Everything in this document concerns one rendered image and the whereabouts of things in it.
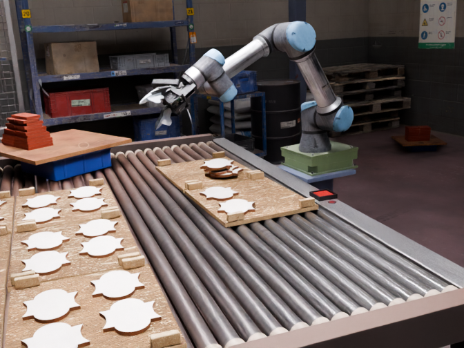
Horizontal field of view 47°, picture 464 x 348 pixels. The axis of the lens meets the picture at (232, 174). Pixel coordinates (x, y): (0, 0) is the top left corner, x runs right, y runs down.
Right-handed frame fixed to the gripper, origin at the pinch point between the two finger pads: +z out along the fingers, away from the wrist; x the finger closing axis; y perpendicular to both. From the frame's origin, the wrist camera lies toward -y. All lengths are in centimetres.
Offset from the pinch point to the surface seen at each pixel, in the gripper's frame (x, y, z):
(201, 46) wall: 339, -355, -206
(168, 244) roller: 1, 45, 27
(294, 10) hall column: 290, -247, -281
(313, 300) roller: -13, 93, 14
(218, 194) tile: 26.5, 27.9, 0.0
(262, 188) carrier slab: 37, 33, -15
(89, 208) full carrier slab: 9.9, 4.9, 36.5
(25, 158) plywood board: 21, -50, 41
